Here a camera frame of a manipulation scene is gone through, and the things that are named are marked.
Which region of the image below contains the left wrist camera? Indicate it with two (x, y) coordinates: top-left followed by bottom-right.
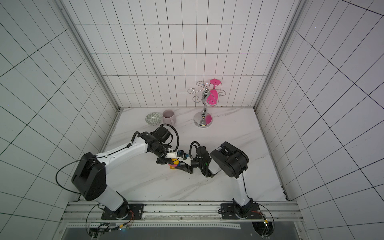
(166, 150), (185, 159)

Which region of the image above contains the pale pink ribbed mug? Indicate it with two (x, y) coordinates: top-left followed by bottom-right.
(162, 110), (177, 126)

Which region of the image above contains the green patterned small bowl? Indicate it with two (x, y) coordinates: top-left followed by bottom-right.
(145, 112), (163, 126)

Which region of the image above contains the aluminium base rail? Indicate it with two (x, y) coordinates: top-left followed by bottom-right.
(61, 201), (304, 229)

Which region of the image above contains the black corrugated cable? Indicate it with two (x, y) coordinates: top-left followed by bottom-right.
(160, 123), (180, 154)
(188, 140), (202, 157)

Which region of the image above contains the chrome cup holder stand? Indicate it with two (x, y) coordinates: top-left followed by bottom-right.
(188, 81), (226, 128)

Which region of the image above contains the pink plastic goblet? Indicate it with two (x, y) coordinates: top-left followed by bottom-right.
(207, 79), (221, 106)

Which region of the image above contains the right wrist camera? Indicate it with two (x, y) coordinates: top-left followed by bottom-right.
(181, 154), (192, 166)

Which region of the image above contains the left black corrugated cable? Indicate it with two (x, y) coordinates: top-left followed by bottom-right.
(160, 123), (180, 154)

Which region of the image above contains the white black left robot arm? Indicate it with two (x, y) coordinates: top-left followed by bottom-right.
(72, 124), (177, 220)

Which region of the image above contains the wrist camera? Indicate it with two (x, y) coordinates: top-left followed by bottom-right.
(166, 150), (185, 159)
(181, 154), (192, 166)

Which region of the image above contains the right black corrugated cable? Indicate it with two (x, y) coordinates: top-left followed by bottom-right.
(188, 140), (202, 157)

